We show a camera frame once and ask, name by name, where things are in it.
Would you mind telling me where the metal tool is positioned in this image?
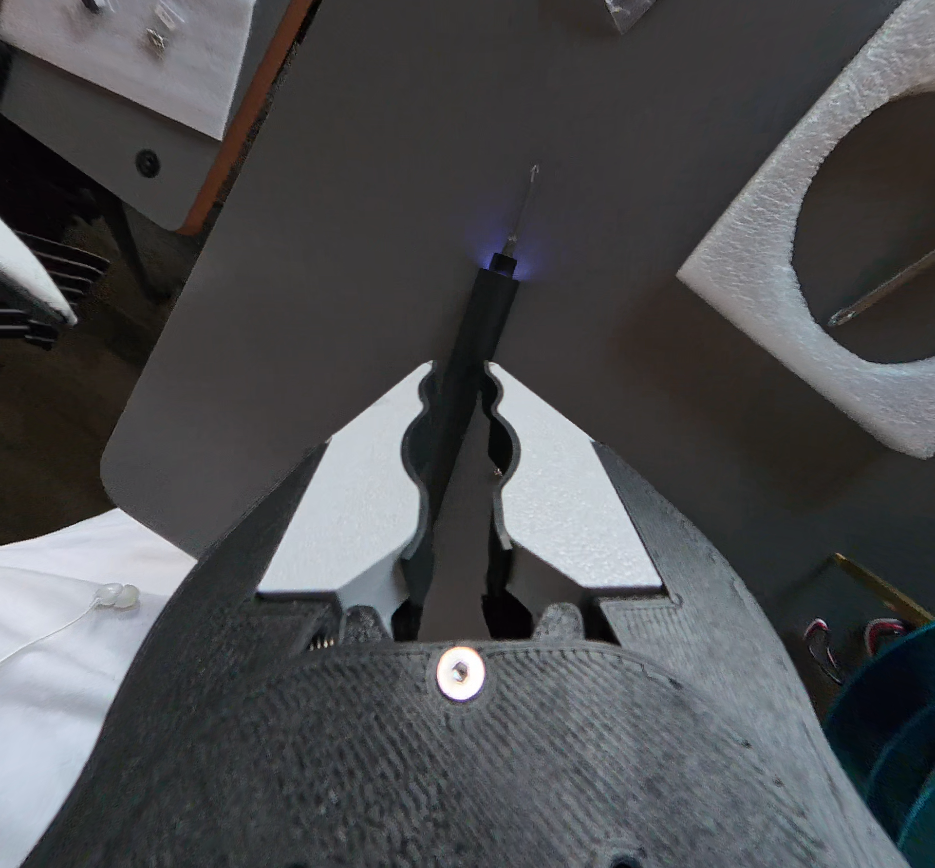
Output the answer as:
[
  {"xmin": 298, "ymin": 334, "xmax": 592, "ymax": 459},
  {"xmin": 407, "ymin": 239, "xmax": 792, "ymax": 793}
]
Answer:
[{"xmin": 827, "ymin": 249, "xmax": 935, "ymax": 329}]

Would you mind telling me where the black electric screwdriver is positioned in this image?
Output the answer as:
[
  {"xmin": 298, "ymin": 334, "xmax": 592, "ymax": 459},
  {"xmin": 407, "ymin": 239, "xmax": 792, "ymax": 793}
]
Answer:
[{"xmin": 402, "ymin": 164, "xmax": 542, "ymax": 606}]

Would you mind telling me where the person's white printed shirt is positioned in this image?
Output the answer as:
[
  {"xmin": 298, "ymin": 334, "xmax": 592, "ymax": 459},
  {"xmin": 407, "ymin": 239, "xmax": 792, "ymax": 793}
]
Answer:
[{"xmin": 0, "ymin": 506, "xmax": 200, "ymax": 868}]

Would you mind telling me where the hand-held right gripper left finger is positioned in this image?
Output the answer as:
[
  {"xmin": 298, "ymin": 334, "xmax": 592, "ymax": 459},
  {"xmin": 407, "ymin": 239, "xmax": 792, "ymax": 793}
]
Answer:
[{"xmin": 256, "ymin": 361, "xmax": 439, "ymax": 609}]

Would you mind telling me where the white beaded cord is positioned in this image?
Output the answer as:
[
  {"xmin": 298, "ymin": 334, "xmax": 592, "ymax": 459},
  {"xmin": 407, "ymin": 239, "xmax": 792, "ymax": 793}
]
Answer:
[{"xmin": 0, "ymin": 582, "xmax": 142, "ymax": 666}]

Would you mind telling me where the white foam sheet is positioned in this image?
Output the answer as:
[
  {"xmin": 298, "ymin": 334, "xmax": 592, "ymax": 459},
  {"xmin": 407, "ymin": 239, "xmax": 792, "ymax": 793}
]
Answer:
[{"xmin": 0, "ymin": 0, "xmax": 276, "ymax": 141}]

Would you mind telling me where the brass rod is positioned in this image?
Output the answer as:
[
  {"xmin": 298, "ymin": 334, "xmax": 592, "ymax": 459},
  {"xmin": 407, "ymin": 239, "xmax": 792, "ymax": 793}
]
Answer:
[{"xmin": 832, "ymin": 552, "xmax": 935, "ymax": 625}]

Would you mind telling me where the red white cable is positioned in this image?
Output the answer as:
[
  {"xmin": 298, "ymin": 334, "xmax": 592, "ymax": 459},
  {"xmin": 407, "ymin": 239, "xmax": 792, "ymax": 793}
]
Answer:
[
  {"xmin": 803, "ymin": 616, "xmax": 850, "ymax": 687},
  {"xmin": 862, "ymin": 616, "xmax": 911, "ymax": 655}
]

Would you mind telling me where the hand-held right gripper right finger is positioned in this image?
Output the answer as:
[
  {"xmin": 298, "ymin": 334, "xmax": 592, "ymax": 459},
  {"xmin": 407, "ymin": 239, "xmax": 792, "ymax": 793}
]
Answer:
[{"xmin": 478, "ymin": 361, "xmax": 664, "ymax": 595}]

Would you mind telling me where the orange-edged grey desk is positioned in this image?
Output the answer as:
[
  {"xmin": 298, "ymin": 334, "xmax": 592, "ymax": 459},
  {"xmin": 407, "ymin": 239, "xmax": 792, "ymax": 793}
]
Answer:
[{"xmin": 0, "ymin": 0, "xmax": 353, "ymax": 238}]

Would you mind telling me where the small metal part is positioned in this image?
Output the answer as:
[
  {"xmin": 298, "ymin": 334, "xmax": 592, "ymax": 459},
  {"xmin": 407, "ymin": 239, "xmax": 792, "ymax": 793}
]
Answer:
[{"xmin": 144, "ymin": 0, "xmax": 181, "ymax": 53}]

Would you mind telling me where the teal spool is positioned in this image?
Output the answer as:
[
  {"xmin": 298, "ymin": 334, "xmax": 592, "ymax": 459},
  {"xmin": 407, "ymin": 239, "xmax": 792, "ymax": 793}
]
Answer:
[{"xmin": 821, "ymin": 623, "xmax": 935, "ymax": 868}]

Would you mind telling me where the white foam block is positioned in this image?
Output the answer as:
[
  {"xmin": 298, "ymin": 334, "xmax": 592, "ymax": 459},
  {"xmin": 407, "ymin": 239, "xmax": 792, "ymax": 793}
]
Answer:
[{"xmin": 675, "ymin": 0, "xmax": 935, "ymax": 460}]

